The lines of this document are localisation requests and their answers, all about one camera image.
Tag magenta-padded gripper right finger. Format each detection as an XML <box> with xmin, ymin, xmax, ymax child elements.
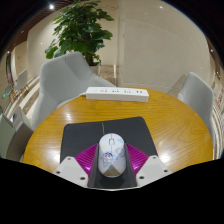
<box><xmin>111</xmin><ymin>143</ymin><xmax>173</xmax><ymax>189</ymax></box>

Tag light grey shell chair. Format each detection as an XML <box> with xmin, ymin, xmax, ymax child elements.
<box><xmin>31</xmin><ymin>51</ymin><xmax>116</xmax><ymax>131</ymax></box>
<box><xmin>166</xmin><ymin>71</ymin><xmax>215</xmax><ymax>134</ymax></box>

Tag group of far chairs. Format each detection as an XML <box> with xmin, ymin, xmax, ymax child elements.
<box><xmin>3</xmin><ymin>69</ymin><xmax>28</xmax><ymax>98</ymax></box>

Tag white power strip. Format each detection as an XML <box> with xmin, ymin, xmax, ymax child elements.
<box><xmin>85</xmin><ymin>86</ymin><xmax>150</xmax><ymax>103</ymax></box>

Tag black mouse pad green lines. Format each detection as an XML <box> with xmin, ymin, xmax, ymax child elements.
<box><xmin>59</xmin><ymin>116</ymin><xmax>159</xmax><ymax>164</ymax></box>

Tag white plant pot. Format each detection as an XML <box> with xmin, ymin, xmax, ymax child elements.
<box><xmin>88</xmin><ymin>61</ymin><xmax>102</xmax><ymax>76</ymax></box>

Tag large green leafy plant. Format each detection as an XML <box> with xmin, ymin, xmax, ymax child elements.
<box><xmin>44</xmin><ymin>0</ymin><xmax>114</xmax><ymax>66</ymax></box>

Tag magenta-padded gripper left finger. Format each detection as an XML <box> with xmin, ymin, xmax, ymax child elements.
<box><xmin>53</xmin><ymin>143</ymin><xmax>113</xmax><ymax>189</ymax></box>

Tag grey-green chair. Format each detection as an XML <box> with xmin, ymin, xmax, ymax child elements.
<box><xmin>0</xmin><ymin>106</ymin><xmax>34</xmax><ymax>161</ymax></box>

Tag white cartoon-print computer mouse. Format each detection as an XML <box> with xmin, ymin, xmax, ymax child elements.
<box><xmin>97</xmin><ymin>132</ymin><xmax>126</xmax><ymax>178</ymax></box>

